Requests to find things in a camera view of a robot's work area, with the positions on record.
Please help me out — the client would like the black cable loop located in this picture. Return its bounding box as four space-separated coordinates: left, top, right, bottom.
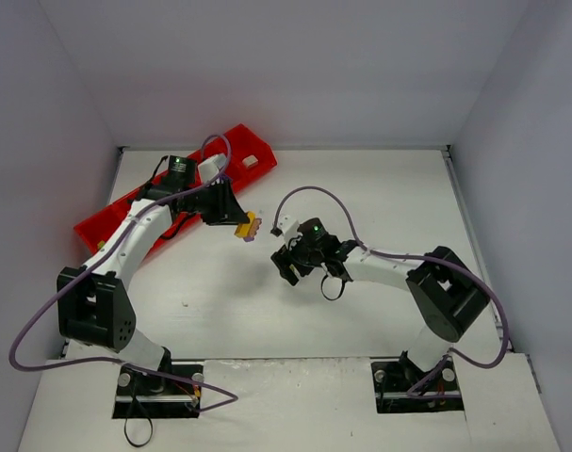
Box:
123 395 155 447

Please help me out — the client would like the purple patterned lego tile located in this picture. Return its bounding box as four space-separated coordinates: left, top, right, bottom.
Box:
243 218 262 242

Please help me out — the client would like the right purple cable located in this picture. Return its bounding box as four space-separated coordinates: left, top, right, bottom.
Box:
270 186 511 399

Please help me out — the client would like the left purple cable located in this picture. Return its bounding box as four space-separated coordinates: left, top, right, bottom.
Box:
8 134 239 413

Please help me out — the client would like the purple cable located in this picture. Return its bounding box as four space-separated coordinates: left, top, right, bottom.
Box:
270 186 511 399
8 134 239 413

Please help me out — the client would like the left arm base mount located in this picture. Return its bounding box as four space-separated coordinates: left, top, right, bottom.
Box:
112 366 202 420

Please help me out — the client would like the red compartment tray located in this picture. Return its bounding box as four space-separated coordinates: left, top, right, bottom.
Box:
74 124 277 253

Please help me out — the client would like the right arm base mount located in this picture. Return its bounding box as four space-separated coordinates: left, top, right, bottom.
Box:
370 352 465 414

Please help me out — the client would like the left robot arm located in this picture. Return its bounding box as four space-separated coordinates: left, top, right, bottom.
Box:
57 154 251 373

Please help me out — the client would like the white curved lego brick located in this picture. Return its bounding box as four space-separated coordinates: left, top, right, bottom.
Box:
242 154 258 169

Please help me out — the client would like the yellow lego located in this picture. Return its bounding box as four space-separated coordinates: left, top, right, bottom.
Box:
235 212 261 242

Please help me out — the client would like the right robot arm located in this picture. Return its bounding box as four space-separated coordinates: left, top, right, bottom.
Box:
271 215 489 373

